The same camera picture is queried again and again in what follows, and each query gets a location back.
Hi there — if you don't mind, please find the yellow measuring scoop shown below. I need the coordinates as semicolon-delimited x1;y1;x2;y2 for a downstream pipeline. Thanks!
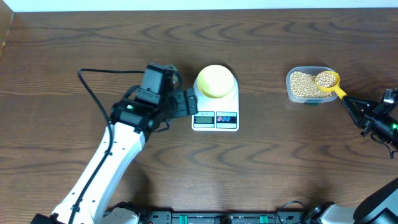
315;70;347;100

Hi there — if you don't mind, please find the left black cable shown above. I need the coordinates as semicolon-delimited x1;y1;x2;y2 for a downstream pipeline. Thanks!
67;68;147;224

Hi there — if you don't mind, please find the white digital kitchen scale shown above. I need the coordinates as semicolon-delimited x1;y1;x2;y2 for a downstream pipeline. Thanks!
192;72;239;132

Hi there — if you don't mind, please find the cardboard box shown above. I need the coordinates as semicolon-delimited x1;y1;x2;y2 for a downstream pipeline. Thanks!
0;0;14;55

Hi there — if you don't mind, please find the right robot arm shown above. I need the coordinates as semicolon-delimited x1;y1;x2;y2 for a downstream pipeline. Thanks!
303;90;397;224

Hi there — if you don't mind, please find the pale yellow bowl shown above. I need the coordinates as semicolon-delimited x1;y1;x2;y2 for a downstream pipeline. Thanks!
197;65;234;98

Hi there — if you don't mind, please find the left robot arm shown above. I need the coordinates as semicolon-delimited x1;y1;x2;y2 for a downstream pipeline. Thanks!
32;63;198;224

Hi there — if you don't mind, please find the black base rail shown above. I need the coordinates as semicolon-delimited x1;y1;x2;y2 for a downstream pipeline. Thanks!
102;202;312;224

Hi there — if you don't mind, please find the clear plastic container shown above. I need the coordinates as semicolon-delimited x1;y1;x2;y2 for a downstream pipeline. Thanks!
286;66;338;104

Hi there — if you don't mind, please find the soybeans pile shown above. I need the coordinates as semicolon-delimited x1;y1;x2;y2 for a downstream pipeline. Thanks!
290;72;332;98

